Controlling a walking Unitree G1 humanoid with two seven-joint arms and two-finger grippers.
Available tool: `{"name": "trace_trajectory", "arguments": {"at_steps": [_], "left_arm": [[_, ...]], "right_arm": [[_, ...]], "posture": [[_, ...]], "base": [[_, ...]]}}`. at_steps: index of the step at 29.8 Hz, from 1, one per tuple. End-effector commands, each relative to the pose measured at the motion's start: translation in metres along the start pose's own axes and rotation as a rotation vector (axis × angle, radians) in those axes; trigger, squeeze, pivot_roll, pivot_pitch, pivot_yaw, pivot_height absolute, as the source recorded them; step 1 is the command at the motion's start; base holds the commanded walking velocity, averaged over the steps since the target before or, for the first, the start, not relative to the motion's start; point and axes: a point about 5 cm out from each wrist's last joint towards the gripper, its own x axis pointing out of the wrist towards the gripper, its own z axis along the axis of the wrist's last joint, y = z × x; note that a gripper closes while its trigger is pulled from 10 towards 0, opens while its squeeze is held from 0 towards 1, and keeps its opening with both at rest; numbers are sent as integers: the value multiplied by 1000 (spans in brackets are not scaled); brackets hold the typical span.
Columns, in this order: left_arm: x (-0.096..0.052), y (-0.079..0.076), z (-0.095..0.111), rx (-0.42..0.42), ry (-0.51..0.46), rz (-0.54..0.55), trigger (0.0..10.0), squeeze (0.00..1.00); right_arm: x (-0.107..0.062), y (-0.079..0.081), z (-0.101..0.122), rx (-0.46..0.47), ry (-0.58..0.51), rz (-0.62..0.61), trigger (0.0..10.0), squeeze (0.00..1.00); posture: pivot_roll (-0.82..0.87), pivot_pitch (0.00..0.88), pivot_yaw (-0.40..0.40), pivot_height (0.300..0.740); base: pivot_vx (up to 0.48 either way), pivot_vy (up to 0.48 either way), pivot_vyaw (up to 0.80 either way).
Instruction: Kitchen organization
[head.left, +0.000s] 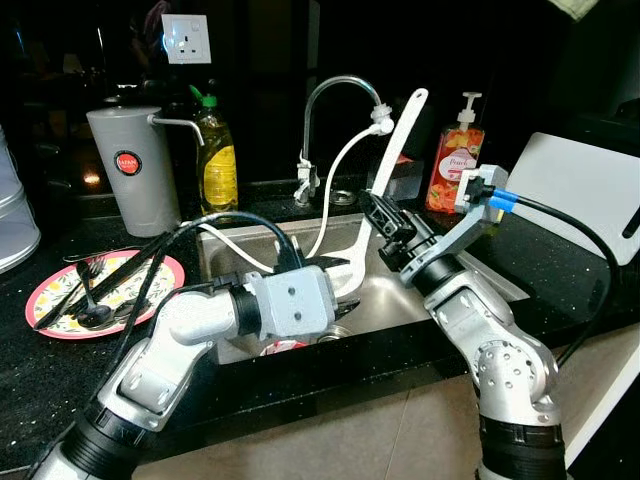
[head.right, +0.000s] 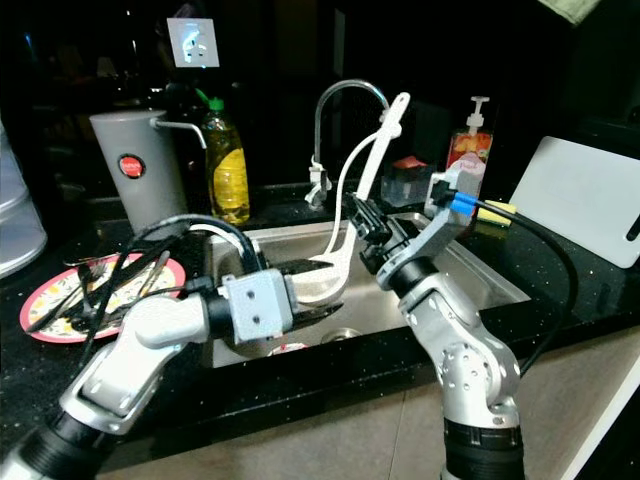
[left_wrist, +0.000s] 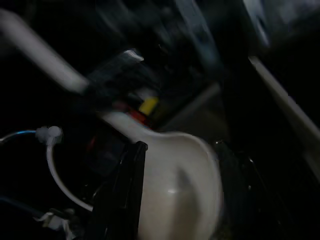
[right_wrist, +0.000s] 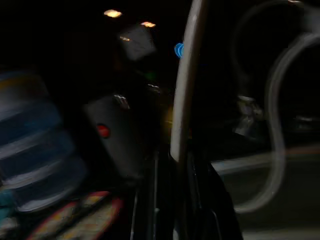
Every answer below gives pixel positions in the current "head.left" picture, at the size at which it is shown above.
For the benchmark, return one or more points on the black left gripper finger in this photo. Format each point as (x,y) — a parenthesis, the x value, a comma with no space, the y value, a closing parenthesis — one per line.
(347,308)
(325,263)

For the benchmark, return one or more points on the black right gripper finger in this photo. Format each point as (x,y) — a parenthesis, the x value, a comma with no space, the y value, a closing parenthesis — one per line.
(371,207)
(396,218)

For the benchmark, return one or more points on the white plastic ladle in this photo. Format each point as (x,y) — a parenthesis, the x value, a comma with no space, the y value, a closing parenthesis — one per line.
(400,150)

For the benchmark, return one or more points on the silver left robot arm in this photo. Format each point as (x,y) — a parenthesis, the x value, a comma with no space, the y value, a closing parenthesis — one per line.
(150,370)

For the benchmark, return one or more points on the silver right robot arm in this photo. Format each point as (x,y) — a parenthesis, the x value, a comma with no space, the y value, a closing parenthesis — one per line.
(500,370)

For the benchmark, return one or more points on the round sink drain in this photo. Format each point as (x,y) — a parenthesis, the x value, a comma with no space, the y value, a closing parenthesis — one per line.
(335,332)

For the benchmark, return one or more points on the dark sponge holder box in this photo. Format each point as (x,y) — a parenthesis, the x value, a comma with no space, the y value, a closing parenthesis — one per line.
(408,180)

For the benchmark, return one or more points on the red soap pump bottle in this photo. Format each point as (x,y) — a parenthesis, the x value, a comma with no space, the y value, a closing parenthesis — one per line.
(450,170)

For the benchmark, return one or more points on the red white dish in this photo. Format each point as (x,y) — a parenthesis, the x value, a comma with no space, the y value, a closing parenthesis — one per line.
(282,347)

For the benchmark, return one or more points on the chrome gooseneck faucet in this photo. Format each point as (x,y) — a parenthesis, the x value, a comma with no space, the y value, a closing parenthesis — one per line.
(305,150)

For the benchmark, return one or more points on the stainless steel sink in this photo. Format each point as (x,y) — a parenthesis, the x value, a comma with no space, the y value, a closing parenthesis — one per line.
(235,250)

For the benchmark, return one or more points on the beige base cabinet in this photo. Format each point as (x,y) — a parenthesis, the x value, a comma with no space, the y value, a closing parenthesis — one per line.
(380,440)

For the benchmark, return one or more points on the yellow cooking oil bottle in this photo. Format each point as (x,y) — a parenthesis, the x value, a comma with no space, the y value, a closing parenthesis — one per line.
(218,170)

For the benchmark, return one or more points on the red rimmed patterned plate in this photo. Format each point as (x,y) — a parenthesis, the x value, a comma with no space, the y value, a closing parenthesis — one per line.
(152,285)

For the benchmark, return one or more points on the white cutting board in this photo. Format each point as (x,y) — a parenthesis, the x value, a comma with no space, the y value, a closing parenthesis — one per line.
(585,190)

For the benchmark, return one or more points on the grey canister with red badge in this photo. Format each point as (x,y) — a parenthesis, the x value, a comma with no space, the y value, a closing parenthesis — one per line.
(135,200)

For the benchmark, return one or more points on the black chopstick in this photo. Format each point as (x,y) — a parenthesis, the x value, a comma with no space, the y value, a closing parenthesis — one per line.
(120,272)
(70,302)

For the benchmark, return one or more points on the metal canister spout pipe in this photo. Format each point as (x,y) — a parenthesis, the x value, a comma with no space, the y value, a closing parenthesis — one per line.
(175,121)

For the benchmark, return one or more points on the black spoon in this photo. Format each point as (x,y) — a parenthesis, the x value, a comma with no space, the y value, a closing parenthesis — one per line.
(95,318)

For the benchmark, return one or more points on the black fork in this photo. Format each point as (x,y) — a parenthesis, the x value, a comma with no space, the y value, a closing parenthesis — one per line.
(88,272)

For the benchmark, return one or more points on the green cloth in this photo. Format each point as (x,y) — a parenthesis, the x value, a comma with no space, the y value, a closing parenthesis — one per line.
(575,8)

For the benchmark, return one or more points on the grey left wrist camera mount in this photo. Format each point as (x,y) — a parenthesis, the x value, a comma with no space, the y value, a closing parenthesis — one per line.
(295,303)

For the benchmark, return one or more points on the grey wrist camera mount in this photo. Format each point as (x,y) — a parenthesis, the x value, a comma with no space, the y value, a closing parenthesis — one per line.
(460,235)
(295,303)

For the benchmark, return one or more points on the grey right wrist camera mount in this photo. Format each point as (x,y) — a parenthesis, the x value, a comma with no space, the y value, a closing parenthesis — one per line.
(460,235)

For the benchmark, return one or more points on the white wall socket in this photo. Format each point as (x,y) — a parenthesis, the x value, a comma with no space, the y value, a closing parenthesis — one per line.
(187,38)

